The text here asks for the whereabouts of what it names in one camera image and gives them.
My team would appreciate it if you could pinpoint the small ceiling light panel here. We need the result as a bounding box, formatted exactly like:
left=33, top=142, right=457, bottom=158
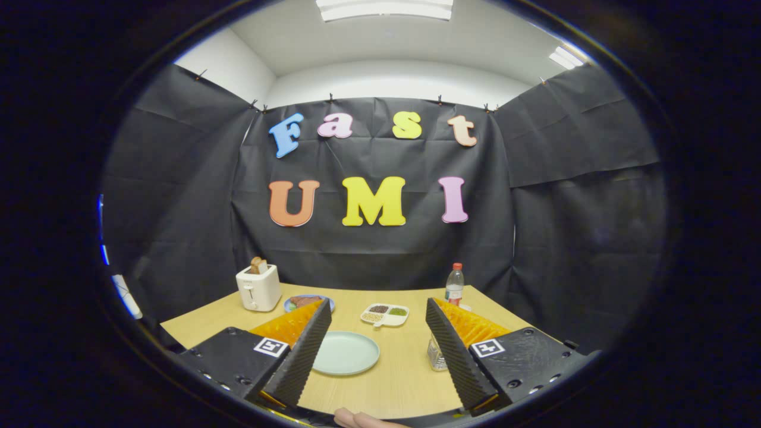
left=548, top=46, right=586, bottom=70

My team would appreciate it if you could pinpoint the white toaster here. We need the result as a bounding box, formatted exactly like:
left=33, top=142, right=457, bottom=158
left=236, top=264, right=282, bottom=313

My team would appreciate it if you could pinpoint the light green plate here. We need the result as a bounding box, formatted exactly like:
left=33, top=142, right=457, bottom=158
left=312, top=331, right=381, bottom=376

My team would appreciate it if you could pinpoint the clear water bottle red cap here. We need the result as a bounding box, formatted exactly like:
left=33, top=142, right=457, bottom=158
left=445, top=263, right=465, bottom=307

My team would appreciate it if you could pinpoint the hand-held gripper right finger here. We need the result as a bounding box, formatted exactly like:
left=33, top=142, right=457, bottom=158
left=425, top=298, right=596, bottom=417

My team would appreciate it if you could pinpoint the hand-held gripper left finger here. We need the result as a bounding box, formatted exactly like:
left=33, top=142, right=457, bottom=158
left=177, top=299, right=332, bottom=417

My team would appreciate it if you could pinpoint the white divided dish with beans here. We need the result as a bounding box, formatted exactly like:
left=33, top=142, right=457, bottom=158
left=360, top=303, right=410, bottom=328

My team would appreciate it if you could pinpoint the black backdrop cloth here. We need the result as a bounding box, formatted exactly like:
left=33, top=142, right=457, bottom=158
left=101, top=59, right=669, bottom=357

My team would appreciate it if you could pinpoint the blue plate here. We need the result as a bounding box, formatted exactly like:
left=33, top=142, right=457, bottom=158
left=284, top=294, right=335, bottom=314

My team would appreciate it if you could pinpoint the large ceiling light panel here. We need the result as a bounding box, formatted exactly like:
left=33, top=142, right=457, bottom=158
left=315, top=0, right=454, bottom=23

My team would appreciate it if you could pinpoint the clear wire cutlery basket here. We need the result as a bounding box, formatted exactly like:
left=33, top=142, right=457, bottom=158
left=427, top=335, right=451, bottom=372

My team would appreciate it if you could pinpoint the white board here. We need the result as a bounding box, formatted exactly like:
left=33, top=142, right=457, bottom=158
left=111, top=274, right=143, bottom=320

